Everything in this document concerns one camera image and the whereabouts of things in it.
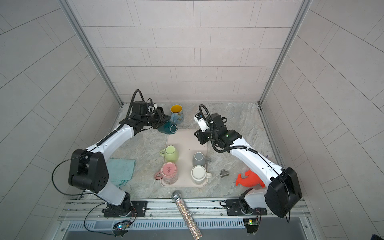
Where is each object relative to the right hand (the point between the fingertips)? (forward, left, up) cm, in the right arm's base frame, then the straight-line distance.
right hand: (195, 133), depth 78 cm
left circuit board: (-36, +34, -14) cm, 51 cm away
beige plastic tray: (+5, +6, -18) cm, 20 cm away
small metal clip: (-16, -14, -18) cm, 27 cm away
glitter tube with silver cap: (-26, +11, -14) cm, 32 cm away
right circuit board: (-39, -24, -21) cm, 50 cm away
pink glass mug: (-17, +14, -8) cm, 24 cm away
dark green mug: (+4, +14, +1) cm, 15 cm away
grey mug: (-10, -1, -10) cm, 14 cm away
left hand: (+11, +11, +3) cm, 16 cm away
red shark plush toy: (-20, -28, -17) cm, 38 cm away
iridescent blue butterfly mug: (+22, +12, -8) cm, 27 cm away
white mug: (-17, -1, -12) cm, 21 cm away
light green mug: (-6, +14, -9) cm, 18 cm away
